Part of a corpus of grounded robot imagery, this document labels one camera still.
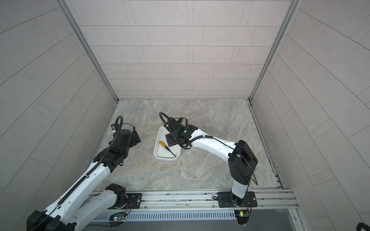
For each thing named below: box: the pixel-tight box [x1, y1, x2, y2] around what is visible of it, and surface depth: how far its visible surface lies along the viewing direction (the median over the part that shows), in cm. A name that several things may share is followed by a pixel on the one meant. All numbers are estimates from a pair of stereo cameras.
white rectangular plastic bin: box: [153, 125, 182, 161], surface depth 89 cm
